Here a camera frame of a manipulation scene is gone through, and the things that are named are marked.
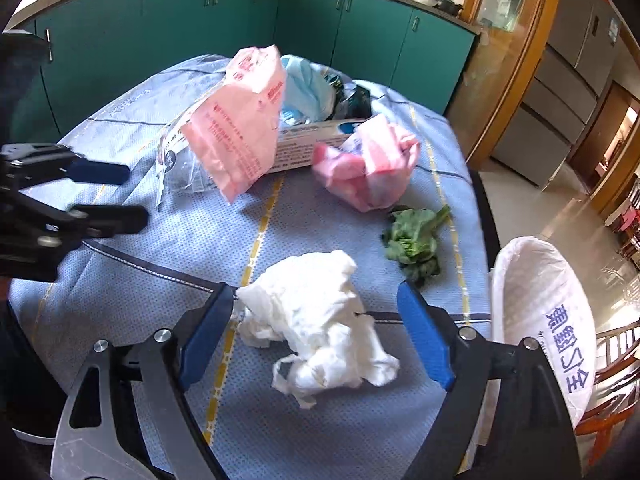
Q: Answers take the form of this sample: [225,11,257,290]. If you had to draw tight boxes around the clear snack bag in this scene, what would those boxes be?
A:
[155,106,217,207]

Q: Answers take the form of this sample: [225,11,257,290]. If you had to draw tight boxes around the green vegetable leaf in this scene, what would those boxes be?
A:
[381,205,450,289]

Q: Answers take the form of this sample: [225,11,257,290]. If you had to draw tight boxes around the white tissue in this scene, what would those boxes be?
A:
[234,250,400,410]

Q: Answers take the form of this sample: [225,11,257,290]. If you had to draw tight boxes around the pink plastic package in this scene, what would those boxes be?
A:
[179,46,286,203]

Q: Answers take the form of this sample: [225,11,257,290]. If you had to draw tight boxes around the pink wrapper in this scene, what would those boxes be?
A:
[311,114,421,212]

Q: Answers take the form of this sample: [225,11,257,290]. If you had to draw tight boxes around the white medicine box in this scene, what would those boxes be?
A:
[267,119,363,174]

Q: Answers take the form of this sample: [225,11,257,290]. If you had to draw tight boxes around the blue face mask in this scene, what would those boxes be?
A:
[279,54,335,129]

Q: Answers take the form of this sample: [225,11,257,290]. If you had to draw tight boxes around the dark green foil wrapper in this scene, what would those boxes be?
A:
[326,75,372,120]

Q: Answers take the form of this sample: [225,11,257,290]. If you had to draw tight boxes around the white bag lined trash bin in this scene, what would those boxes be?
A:
[490,236,597,426]

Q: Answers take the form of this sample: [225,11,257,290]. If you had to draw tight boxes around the blue checked tablecloth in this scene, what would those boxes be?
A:
[8,53,494,480]

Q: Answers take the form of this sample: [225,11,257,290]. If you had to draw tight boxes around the wooden dining chair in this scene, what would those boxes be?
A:
[575,321,639,472]

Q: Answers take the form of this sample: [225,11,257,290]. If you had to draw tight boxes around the teal lower cabinets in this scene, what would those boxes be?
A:
[10,0,478,142]

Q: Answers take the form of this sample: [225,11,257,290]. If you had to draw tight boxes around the silver refrigerator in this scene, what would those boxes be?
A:
[491,0,622,188]

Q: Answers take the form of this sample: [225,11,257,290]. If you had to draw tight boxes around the black small pot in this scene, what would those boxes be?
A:
[435,0,463,18]

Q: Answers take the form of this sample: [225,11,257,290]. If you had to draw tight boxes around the wooden glass sliding door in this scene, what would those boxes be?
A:
[446,0,560,170]

